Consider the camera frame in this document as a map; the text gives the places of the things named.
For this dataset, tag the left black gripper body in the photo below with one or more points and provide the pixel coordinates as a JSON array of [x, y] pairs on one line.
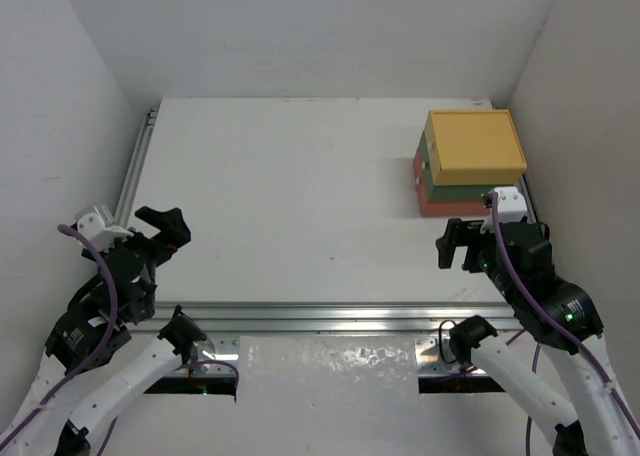
[[148, 243]]

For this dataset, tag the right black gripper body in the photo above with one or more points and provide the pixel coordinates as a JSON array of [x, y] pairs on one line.
[[474, 237]]

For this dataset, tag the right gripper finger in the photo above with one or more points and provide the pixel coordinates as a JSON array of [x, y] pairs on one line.
[[447, 244], [472, 260]]

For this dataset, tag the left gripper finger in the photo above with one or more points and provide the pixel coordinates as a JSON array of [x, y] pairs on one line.
[[174, 231], [153, 217]]

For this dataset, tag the red bottom drawer box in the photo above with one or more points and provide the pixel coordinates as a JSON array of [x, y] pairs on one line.
[[430, 208]]

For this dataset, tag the green drawer box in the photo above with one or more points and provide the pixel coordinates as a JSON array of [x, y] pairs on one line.
[[442, 193]]

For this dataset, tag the yellow top drawer box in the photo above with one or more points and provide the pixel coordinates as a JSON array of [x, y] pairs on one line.
[[473, 147]]

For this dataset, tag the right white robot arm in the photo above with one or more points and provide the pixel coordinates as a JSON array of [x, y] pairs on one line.
[[592, 417]]

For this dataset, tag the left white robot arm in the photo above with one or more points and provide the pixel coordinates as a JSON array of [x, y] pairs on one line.
[[61, 414]]

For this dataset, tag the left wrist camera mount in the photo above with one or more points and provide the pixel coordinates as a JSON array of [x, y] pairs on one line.
[[97, 224]]

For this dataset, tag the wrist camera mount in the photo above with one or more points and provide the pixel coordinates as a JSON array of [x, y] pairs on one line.
[[97, 224], [506, 205]]

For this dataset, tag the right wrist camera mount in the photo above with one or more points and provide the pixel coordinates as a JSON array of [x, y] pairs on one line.
[[506, 205]]

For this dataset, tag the left aluminium side rail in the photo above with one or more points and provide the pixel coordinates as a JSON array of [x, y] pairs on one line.
[[134, 171]]

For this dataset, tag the aluminium front rail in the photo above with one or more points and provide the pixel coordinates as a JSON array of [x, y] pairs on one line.
[[342, 318]]

